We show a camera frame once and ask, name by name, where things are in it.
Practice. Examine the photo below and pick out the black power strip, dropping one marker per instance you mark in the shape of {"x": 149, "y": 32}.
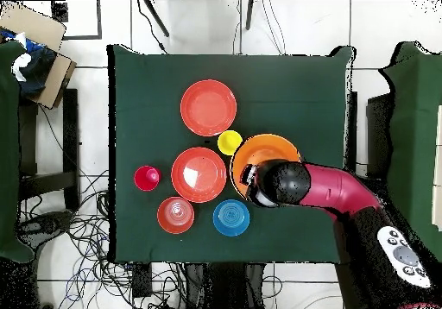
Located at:
{"x": 142, "y": 281}

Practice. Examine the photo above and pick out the cardboard box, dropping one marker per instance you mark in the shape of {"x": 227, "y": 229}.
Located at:
{"x": 34, "y": 22}

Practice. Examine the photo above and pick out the wide red-orange bowl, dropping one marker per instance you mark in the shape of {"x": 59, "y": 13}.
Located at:
{"x": 199, "y": 174}
{"x": 208, "y": 107}

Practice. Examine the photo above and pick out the dark green tablecloth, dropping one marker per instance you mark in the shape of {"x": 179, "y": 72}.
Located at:
{"x": 148, "y": 81}

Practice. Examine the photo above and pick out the black chair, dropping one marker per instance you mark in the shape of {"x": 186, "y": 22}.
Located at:
{"x": 378, "y": 133}

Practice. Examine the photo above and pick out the black metal frame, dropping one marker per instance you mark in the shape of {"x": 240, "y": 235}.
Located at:
{"x": 59, "y": 12}

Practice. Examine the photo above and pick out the small red-orange bowl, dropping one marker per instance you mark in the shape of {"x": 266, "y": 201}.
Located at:
{"x": 175, "y": 215}

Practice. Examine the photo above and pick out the blue and white cloth bundle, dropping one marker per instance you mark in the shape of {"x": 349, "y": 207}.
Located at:
{"x": 34, "y": 67}

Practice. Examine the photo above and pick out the red cup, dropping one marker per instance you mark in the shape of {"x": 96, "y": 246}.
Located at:
{"x": 147, "y": 178}

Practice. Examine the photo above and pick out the yellow cup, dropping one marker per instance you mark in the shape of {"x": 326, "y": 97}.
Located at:
{"x": 228, "y": 141}

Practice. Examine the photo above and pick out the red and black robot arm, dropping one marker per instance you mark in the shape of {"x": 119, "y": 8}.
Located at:
{"x": 338, "y": 188}

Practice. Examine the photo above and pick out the black pedestal leg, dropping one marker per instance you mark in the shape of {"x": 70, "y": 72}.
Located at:
{"x": 45, "y": 224}

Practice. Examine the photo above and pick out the black tripod leg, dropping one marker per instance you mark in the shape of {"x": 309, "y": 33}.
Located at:
{"x": 157, "y": 19}
{"x": 249, "y": 15}

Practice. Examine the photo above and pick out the small blue bowl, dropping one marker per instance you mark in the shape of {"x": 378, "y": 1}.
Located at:
{"x": 231, "y": 218}

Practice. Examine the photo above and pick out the green cloth side table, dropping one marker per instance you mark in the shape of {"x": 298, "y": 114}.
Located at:
{"x": 414, "y": 133}
{"x": 8, "y": 150}

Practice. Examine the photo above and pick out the large orange bowl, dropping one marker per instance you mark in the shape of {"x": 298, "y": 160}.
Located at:
{"x": 262, "y": 148}

